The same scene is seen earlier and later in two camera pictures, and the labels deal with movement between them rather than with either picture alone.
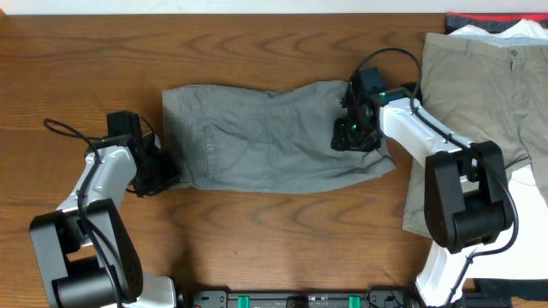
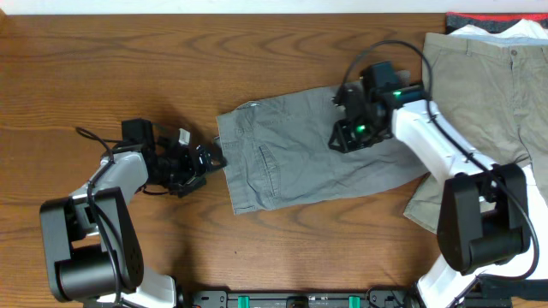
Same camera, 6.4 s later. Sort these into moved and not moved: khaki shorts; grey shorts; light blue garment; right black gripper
Moved: grey shorts
Not moved: right black gripper; khaki shorts; light blue garment
